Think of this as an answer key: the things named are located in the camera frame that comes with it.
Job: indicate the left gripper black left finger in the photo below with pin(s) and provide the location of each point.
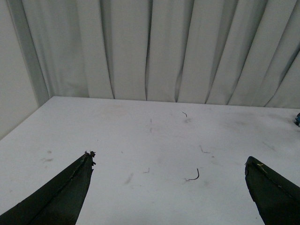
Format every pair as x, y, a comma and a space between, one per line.
59, 201

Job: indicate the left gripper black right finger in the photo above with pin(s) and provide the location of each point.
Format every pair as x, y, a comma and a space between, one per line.
277, 199

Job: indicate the blue switch at table edge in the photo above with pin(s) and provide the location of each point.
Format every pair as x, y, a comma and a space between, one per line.
297, 120

